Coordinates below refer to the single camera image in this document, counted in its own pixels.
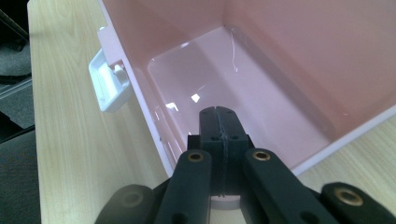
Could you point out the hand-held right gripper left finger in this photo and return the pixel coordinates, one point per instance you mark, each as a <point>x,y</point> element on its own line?
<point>207,130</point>

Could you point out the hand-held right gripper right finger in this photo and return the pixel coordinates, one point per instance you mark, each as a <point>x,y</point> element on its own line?
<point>232,133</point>

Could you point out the pink storage box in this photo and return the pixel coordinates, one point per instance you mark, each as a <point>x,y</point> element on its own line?
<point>264,68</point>

